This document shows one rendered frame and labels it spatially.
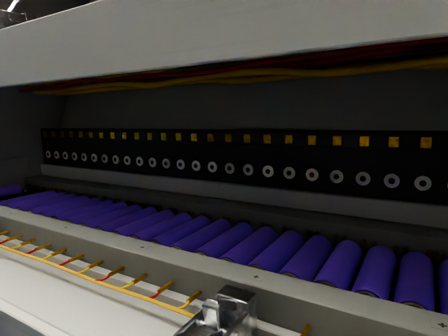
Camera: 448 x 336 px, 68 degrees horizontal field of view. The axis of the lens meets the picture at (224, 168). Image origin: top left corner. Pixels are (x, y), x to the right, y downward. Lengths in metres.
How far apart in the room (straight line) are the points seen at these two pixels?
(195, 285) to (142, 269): 0.04
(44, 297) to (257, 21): 0.20
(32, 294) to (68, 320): 0.05
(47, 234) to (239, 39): 0.21
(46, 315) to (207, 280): 0.09
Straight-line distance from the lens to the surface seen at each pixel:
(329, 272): 0.20
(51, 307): 0.23
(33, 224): 0.31
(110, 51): 0.23
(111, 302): 0.22
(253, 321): 0.17
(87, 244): 0.26
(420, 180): 0.28
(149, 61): 0.21
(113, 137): 0.43
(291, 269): 0.20
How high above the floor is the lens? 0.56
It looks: 8 degrees up
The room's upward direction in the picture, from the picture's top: 9 degrees clockwise
